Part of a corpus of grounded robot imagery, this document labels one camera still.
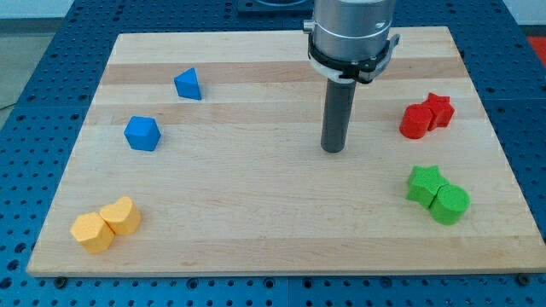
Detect yellow hexagon block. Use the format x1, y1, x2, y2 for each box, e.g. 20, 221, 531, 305
70, 212, 114, 253

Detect green cylinder block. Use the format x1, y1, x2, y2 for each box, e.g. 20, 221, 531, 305
429, 184, 471, 225

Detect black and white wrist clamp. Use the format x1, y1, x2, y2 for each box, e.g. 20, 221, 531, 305
308, 33, 400, 84

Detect wooden board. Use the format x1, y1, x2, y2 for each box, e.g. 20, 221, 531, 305
27, 26, 545, 277

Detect blue cube block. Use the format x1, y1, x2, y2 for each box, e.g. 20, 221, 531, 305
124, 116, 161, 152

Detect red cylinder block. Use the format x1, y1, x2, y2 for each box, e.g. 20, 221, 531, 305
399, 104, 433, 139

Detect green star block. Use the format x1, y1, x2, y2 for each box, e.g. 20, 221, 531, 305
405, 165, 449, 209

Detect dark grey cylindrical pointer rod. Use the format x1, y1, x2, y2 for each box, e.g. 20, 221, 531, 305
321, 80, 356, 153

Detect red star block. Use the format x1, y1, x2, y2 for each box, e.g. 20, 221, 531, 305
423, 93, 455, 131

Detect yellow heart block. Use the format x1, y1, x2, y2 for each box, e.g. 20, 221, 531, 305
99, 196, 142, 235

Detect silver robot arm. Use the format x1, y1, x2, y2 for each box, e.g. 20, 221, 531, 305
303, 0, 395, 61

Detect blue triangular prism block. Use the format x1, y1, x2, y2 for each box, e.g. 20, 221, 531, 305
174, 67, 202, 101

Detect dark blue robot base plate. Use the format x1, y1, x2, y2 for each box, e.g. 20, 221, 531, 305
236, 0, 314, 16

